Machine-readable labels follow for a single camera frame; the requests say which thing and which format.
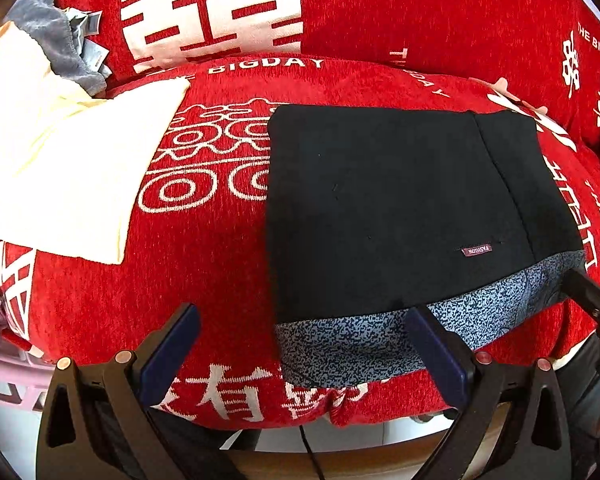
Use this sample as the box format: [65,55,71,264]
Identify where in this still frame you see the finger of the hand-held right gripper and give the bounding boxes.
[562,270,600,376]

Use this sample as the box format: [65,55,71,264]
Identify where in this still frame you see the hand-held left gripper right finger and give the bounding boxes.
[405,305,573,480]

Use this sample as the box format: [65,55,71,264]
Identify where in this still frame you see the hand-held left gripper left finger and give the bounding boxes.
[36,303,202,480]

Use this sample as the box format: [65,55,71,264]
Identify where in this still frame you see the black pants with grey lining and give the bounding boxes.
[266,104,588,390]

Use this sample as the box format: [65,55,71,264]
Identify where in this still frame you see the red printed sofa seat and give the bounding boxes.
[0,57,600,431]

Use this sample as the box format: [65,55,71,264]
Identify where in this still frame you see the pink plastic basket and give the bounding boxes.
[0,255,56,411]

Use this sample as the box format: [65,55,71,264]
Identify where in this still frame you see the cream cloth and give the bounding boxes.
[0,22,191,266]

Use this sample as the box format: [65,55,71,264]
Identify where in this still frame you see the red printed sofa backrest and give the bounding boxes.
[45,0,600,151]

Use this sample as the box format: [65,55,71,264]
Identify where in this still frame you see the grey fleece cloth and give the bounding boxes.
[7,0,112,98]

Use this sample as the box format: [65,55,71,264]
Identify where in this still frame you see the black cable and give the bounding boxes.
[296,424,327,480]

